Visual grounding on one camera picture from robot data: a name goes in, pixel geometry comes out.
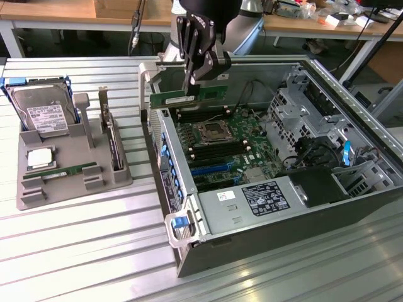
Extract wooden desk with white frame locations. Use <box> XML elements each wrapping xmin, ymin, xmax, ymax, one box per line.
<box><xmin>263</xmin><ymin>0</ymin><xmax>403</xmax><ymax>84</ymax></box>
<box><xmin>0</xmin><ymin>0</ymin><xmax>173</xmax><ymax>58</ymax></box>

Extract brown cardboard box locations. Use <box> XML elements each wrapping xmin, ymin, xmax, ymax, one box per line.
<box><xmin>94</xmin><ymin>0</ymin><xmax>173</xmax><ymax>19</ymax></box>

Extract black RAM slot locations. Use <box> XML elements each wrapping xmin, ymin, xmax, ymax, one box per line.
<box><xmin>188</xmin><ymin>140</ymin><xmax>242</xmax><ymax>152</ymax></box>
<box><xmin>174</xmin><ymin>107</ymin><xmax>230</xmax><ymax>116</ymax></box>
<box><xmin>178</xmin><ymin>111</ymin><xmax>232</xmax><ymax>123</ymax></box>
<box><xmin>190</xmin><ymin>145</ymin><xmax>246</xmax><ymax>157</ymax></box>
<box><xmin>191</xmin><ymin>149</ymin><xmax>250</xmax><ymax>163</ymax></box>

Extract blue plastic pull tab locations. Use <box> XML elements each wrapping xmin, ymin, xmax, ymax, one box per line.
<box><xmin>342</xmin><ymin>140</ymin><xmax>353</xmax><ymax>167</ymax></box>

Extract blue expansion slot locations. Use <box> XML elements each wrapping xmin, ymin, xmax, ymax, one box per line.
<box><xmin>190</xmin><ymin>161</ymin><xmax>236</xmax><ymax>177</ymax></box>

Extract CPU socket with metal frame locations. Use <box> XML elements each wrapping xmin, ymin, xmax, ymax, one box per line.
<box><xmin>193</xmin><ymin>119</ymin><xmax>234</xmax><ymax>146</ymax></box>

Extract grey plastic parts rack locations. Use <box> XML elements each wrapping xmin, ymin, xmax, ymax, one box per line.
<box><xmin>15</xmin><ymin>92</ymin><xmax>133</xmax><ymax>211</ymax></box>

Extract black wire loop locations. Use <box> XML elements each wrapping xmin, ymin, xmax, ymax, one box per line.
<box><xmin>235</xmin><ymin>79</ymin><xmax>275</xmax><ymax>111</ymax></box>

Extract black tripod leg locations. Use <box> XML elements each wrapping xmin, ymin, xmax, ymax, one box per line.
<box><xmin>339</xmin><ymin>14</ymin><xmax>403</xmax><ymax>91</ymax></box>

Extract grey computer case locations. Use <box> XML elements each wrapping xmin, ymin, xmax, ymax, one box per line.
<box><xmin>351</xmin><ymin>78</ymin><xmax>403</xmax><ymax>128</ymax></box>

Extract hanging black cable with plug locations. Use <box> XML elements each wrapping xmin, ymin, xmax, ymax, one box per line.
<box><xmin>128</xmin><ymin>0</ymin><xmax>147</xmax><ymax>58</ymax></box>

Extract black monitor stand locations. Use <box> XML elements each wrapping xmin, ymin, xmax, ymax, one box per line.
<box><xmin>358</xmin><ymin>0</ymin><xmax>391</xmax><ymax>24</ymax></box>

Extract open black PC case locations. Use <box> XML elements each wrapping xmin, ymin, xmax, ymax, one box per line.
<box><xmin>138</xmin><ymin>55</ymin><xmax>403</xmax><ymax>278</ymax></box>

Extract small white box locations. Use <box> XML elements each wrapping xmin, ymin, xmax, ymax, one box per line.
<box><xmin>325</xmin><ymin>13</ymin><xmax>348</xmax><ymax>28</ymax></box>

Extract black waste bin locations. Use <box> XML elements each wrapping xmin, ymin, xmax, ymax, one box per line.
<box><xmin>137</xmin><ymin>31</ymin><xmax>165</xmax><ymax>48</ymax></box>

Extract green motherboard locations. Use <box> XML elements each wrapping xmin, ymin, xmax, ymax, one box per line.
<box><xmin>169</xmin><ymin>106</ymin><xmax>286</xmax><ymax>193</ymax></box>

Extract green RAM stick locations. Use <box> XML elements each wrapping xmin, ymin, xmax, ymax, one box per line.
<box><xmin>149</xmin><ymin>84</ymin><xmax>229</xmax><ymax>110</ymax></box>
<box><xmin>26</xmin><ymin>161</ymin><xmax>98</xmax><ymax>179</ymax></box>

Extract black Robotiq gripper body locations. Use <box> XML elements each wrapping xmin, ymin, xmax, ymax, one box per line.
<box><xmin>184</xmin><ymin>11</ymin><xmax>219</xmax><ymax>57</ymax></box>

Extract metal disk bay cage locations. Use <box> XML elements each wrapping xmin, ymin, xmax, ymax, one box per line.
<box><xmin>266</xmin><ymin>67</ymin><xmax>349</xmax><ymax>152</ymax></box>

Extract graphics card with metal bracket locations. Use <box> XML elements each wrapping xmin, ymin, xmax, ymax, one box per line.
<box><xmin>98</xmin><ymin>86</ymin><xmax>124</xmax><ymax>173</ymax></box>

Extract hard disk in blue carrier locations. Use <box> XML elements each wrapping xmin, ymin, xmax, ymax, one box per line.
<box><xmin>0</xmin><ymin>75</ymin><xmax>79</xmax><ymax>140</ymax></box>

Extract silver CPU chip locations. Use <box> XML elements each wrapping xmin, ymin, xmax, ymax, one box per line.
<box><xmin>26</xmin><ymin>148</ymin><xmax>57</xmax><ymax>168</ymax></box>

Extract grey power supply unit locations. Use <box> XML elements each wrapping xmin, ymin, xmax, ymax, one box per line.
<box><xmin>197</xmin><ymin>175</ymin><xmax>311</xmax><ymax>237</ymax></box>

